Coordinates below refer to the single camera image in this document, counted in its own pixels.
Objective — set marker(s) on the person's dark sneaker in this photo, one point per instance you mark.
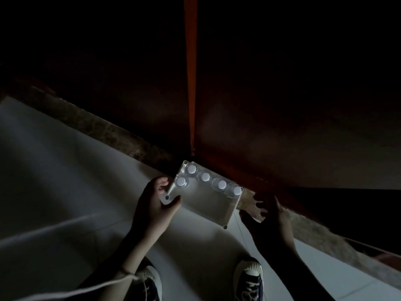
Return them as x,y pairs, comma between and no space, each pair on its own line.
249,278
150,283

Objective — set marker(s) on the person's right forearm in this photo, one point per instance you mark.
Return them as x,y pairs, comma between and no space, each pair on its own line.
294,272

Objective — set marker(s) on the dark brown wooden door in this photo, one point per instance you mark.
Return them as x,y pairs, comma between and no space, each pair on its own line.
297,90

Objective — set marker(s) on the person's right thumb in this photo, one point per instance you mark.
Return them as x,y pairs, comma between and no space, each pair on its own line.
249,221

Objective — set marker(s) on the person's right hand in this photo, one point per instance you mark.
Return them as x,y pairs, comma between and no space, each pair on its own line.
269,230

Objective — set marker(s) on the person's right dark sneaker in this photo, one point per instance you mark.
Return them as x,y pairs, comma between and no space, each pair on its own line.
249,278

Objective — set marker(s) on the clear bottle with white cap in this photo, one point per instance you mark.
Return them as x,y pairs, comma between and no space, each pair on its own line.
205,177
181,182
191,169
221,184
237,191

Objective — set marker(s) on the person's left dark sneaker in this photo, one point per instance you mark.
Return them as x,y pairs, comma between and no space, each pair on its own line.
150,283

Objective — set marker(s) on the white rectangular plastic box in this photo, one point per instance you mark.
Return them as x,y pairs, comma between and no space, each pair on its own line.
209,202

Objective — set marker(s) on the person's left forearm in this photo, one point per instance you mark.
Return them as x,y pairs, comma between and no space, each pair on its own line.
125,266

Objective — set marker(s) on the person's left thumb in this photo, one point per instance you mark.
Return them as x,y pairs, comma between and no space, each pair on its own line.
173,203

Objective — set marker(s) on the person's left hand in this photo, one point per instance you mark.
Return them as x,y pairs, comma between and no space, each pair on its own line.
148,213

